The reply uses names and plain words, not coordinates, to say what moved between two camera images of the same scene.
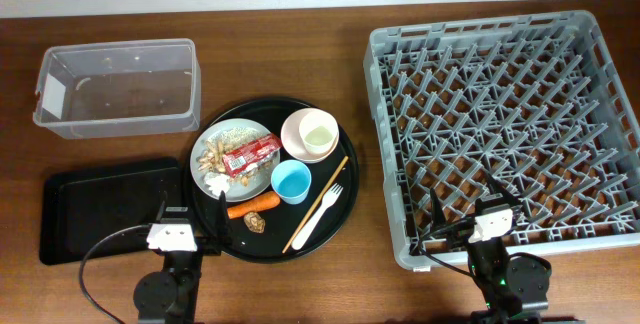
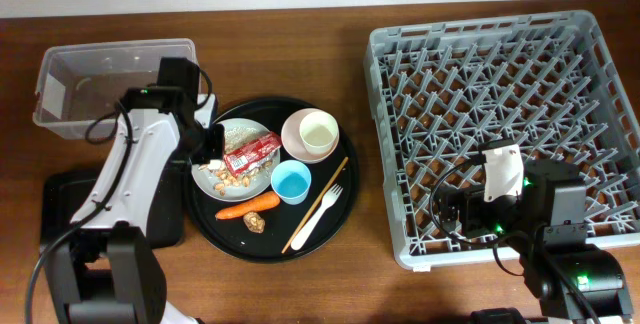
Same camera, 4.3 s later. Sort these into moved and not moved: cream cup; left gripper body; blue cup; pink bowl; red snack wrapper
Moved: left gripper body
Not moved: blue cup; cream cup; red snack wrapper; pink bowl
